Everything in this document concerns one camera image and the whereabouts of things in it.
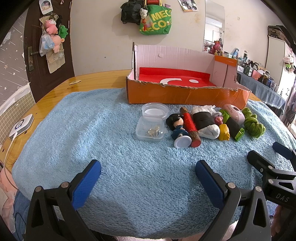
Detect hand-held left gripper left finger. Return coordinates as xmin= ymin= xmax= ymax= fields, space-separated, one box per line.
xmin=24 ymin=159 xmax=102 ymax=241

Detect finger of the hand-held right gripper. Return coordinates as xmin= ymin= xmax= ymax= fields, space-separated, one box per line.
xmin=246 ymin=150 xmax=296 ymax=181
xmin=272 ymin=141 xmax=296 ymax=160

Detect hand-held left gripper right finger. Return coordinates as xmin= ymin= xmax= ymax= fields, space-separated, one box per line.
xmin=195 ymin=160 xmax=272 ymax=241

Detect green knitted yarn bundle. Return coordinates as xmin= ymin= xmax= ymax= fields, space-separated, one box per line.
xmin=242 ymin=107 xmax=258 ymax=120
xmin=244 ymin=117 xmax=266 ymax=139

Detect green and black comb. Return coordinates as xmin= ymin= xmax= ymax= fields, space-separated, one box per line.
xmin=219 ymin=109 xmax=245 ymax=142

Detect yellow toy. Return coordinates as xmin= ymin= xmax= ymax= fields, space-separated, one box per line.
xmin=218 ymin=123 xmax=231 ymax=141

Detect pink round device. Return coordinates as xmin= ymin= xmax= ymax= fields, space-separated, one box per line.
xmin=221 ymin=104 xmax=245 ymax=126

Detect black-haired doll figurine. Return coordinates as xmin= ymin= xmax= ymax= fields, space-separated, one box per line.
xmin=166 ymin=113 xmax=192 ymax=149

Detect wooden stick with red wrap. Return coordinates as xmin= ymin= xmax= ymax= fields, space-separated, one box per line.
xmin=180 ymin=107 xmax=201 ymax=148

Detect black roll with white plastic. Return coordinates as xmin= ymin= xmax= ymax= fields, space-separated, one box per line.
xmin=191 ymin=105 xmax=221 ymax=140

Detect square clear plastic box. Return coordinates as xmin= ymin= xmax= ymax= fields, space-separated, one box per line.
xmin=135 ymin=115 xmax=166 ymax=142

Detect round clear plastic lid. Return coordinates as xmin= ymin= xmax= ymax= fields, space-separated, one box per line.
xmin=142 ymin=103 xmax=169 ymax=120

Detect orange cardboard box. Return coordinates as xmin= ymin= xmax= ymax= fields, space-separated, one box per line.
xmin=126 ymin=42 xmax=252 ymax=110

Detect pink curtain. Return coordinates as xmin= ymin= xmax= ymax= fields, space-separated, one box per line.
xmin=285 ymin=76 xmax=296 ymax=130

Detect blue fluffy blanket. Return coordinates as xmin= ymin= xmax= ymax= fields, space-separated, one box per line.
xmin=11 ymin=88 xmax=296 ymax=239

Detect pink cloth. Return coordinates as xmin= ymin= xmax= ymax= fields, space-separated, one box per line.
xmin=0 ymin=169 xmax=18 ymax=234

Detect white electronic device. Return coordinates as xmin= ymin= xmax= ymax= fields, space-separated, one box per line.
xmin=9 ymin=113 xmax=35 ymax=140

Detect cluttered side table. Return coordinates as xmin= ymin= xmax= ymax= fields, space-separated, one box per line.
xmin=223 ymin=49 xmax=281 ymax=93

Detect dark woven basket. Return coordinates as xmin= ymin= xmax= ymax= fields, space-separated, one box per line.
xmin=267 ymin=25 xmax=292 ymax=42

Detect pink plush dragon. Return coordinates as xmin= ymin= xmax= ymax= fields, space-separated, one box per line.
xmin=209 ymin=40 xmax=223 ymax=56

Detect red printed paper sheet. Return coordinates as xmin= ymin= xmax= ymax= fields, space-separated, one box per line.
xmin=138 ymin=67 xmax=216 ymax=88

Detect dark brown door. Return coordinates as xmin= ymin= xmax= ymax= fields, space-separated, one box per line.
xmin=23 ymin=0 xmax=75 ymax=103

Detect star-print curtain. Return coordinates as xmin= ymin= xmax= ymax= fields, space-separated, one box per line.
xmin=0 ymin=17 xmax=30 ymax=109

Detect pale pink plush toy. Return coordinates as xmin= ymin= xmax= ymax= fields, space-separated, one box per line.
xmin=51 ymin=34 xmax=62 ymax=54

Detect pink plush pig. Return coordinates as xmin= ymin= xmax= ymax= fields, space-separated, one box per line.
xmin=44 ymin=20 xmax=58 ymax=35

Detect green tote bag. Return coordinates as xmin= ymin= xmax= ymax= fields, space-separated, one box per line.
xmin=139 ymin=3 xmax=173 ymax=36

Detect black bag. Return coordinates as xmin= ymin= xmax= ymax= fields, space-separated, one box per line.
xmin=120 ymin=0 xmax=145 ymax=25

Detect round photo sticker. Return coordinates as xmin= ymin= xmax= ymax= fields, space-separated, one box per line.
xmin=39 ymin=0 xmax=54 ymax=15

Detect white cable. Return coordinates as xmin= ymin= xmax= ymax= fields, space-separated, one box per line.
xmin=0 ymin=133 xmax=18 ymax=193

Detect metal door handle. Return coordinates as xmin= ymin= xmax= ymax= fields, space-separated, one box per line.
xmin=27 ymin=46 xmax=40 ymax=72

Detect wall mirror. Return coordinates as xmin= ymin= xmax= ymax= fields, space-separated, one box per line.
xmin=203 ymin=0 xmax=225 ymax=55

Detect wall photos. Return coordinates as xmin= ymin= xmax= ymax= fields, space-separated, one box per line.
xmin=178 ymin=0 xmax=199 ymax=12

